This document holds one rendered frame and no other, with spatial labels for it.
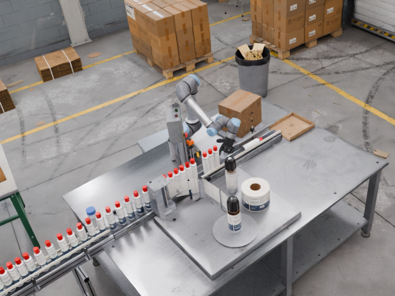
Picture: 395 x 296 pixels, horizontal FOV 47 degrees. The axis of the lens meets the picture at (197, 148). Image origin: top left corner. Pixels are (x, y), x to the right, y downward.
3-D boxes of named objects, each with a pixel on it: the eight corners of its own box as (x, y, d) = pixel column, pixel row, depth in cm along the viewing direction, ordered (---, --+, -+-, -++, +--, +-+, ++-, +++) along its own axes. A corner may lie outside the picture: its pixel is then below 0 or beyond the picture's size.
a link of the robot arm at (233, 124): (233, 116, 356) (243, 120, 353) (229, 129, 360) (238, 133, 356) (229, 117, 349) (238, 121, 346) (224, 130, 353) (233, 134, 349)
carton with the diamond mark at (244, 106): (241, 138, 396) (240, 112, 379) (220, 129, 409) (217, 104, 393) (261, 121, 412) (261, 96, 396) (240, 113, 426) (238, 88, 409)
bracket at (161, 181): (154, 192, 311) (154, 191, 311) (146, 184, 319) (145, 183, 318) (170, 182, 317) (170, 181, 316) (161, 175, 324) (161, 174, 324)
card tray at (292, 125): (290, 141, 388) (290, 137, 386) (268, 128, 406) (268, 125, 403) (314, 126, 401) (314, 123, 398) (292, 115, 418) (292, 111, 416)
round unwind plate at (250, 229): (233, 255, 293) (233, 254, 293) (203, 229, 314) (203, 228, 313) (267, 231, 306) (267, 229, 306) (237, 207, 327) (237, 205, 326)
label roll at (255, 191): (274, 197, 331) (274, 182, 322) (262, 215, 318) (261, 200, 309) (250, 188, 340) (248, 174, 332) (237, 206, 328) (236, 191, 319)
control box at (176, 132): (170, 144, 328) (166, 122, 316) (170, 130, 341) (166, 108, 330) (184, 142, 327) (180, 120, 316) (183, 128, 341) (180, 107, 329)
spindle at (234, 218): (234, 236, 305) (231, 205, 287) (226, 228, 311) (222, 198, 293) (244, 229, 308) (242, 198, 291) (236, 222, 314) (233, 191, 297)
